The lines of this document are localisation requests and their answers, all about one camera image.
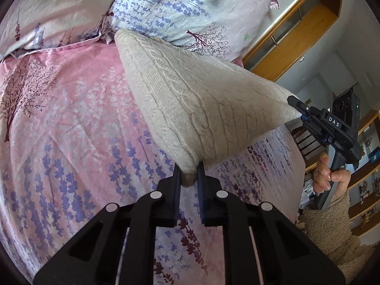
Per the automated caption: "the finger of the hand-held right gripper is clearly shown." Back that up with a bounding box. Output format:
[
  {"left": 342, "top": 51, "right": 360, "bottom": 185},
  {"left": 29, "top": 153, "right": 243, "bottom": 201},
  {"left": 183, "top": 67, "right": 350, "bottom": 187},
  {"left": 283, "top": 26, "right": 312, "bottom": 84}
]
[
  {"left": 300, "top": 114, "right": 331, "bottom": 148},
  {"left": 287, "top": 95, "right": 324, "bottom": 121}
]

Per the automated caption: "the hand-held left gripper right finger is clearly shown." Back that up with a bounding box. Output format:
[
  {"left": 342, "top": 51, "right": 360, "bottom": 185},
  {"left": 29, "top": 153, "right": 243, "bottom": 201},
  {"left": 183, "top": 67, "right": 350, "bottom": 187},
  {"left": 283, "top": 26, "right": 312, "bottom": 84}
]
[{"left": 196, "top": 162, "right": 346, "bottom": 285}]

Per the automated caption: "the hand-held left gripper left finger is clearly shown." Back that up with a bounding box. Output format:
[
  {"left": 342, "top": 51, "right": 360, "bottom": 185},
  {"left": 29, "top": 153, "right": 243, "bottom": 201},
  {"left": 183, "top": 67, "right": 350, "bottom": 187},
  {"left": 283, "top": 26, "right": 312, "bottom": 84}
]
[{"left": 33, "top": 163, "right": 182, "bottom": 285}]

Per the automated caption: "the beige cable knit sweater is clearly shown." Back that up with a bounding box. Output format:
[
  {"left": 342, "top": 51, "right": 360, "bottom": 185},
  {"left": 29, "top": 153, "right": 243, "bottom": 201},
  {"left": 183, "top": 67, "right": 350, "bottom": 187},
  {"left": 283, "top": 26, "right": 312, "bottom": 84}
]
[{"left": 114, "top": 29, "right": 302, "bottom": 188}]

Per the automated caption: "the person's right forearm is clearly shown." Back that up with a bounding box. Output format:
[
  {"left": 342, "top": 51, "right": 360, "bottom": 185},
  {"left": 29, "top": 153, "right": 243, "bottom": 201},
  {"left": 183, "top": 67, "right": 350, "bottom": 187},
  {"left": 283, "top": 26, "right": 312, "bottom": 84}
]
[{"left": 301, "top": 189, "right": 377, "bottom": 277}]

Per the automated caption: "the person's right hand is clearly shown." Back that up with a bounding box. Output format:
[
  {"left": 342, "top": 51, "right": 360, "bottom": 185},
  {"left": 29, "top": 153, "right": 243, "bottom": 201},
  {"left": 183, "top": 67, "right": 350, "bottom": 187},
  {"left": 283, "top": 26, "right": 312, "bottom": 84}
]
[{"left": 312, "top": 151, "right": 352, "bottom": 198}]

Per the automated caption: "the wooden chair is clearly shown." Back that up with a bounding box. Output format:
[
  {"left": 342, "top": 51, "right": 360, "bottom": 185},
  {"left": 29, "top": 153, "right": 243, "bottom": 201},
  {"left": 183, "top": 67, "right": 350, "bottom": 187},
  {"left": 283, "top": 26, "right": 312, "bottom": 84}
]
[{"left": 289, "top": 123, "right": 321, "bottom": 173}]

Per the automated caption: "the wooden shelf with ornaments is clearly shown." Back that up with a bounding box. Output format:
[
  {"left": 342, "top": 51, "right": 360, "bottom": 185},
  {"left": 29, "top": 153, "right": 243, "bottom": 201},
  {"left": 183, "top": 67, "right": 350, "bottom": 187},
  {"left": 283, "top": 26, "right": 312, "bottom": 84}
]
[{"left": 346, "top": 110, "right": 380, "bottom": 238}]

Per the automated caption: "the wooden cabinet with glass door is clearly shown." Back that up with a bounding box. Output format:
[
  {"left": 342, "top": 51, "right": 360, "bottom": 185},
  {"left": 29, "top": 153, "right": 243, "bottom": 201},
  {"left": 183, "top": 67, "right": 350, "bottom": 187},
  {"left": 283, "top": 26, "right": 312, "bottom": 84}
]
[{"left": 242, "top": 0, "right": 345, "bottom": 82}]

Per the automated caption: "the pink floral bed sheet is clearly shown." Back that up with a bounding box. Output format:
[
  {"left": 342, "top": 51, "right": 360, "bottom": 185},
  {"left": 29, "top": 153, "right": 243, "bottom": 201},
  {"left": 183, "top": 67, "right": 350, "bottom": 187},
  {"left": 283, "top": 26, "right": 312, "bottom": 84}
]
[{"left": 0, "top": 40, "right": 306, "bottom": 285}]

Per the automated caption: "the blue floral tree print pillow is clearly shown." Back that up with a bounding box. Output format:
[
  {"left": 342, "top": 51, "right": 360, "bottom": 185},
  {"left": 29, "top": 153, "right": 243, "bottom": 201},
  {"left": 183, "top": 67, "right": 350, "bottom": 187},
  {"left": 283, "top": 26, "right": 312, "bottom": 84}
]
[{"left": 102, "top": 0, "right": 281, "bottom": 61}]

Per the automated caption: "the pink floral pillow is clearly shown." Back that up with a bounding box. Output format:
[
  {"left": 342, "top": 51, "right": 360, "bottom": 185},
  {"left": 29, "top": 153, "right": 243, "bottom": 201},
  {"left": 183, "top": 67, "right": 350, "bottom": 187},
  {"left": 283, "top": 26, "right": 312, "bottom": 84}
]
[{"left": 0, "top": 0, "right": 134, "bottom": 60}]

